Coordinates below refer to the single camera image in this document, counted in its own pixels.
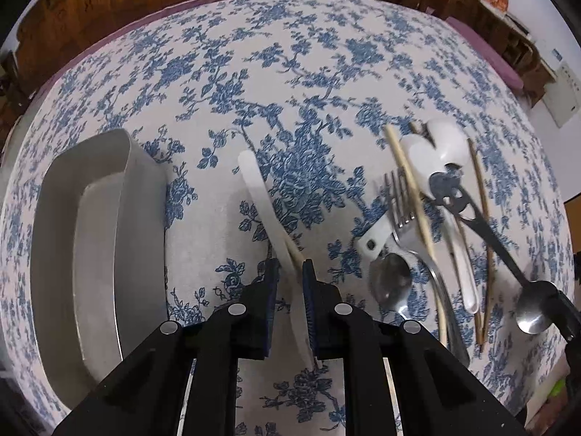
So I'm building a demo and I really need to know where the plain steel spoon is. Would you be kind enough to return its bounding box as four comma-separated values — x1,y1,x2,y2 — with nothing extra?
368,252,471,367

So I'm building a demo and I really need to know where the light bamboo chopstick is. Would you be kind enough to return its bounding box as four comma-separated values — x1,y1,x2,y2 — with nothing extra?
384,124,448,347
284,230,305,270

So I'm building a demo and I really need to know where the dark wooden chopstick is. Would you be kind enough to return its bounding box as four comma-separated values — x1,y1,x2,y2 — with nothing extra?
404,118,483,346
468,139,495,350

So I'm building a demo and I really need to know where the white plastic fork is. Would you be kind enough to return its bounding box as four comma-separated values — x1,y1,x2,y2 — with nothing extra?
237,150,316,368

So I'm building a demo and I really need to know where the round white ceramic spoon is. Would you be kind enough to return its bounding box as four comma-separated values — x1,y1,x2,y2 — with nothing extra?
426,118,470,166

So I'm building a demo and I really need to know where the rectangular metal tray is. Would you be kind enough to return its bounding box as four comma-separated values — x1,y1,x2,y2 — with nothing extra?
31,129,167,408

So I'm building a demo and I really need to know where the steel fork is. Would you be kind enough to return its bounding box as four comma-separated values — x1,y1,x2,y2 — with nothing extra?
384,167,470,367

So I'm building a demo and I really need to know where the long white ceramic spoon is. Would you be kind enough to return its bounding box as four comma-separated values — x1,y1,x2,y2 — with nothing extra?
401,134,480,315

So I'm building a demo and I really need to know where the blue floral tablecloth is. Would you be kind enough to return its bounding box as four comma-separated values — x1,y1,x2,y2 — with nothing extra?
1,0,575,427

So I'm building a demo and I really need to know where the purple armchair cushion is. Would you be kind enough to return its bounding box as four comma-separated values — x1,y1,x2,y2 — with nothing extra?
445,17,524,93

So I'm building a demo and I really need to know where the carved wooden armchair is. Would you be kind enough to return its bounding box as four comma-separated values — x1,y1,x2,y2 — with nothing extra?
419,0,554,105

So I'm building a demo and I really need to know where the white peeler handle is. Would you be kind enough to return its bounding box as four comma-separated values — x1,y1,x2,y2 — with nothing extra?
355,214,393,261

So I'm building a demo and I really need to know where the white wall cabinet box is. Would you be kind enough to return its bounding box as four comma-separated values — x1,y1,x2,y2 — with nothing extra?
543,62,581,128

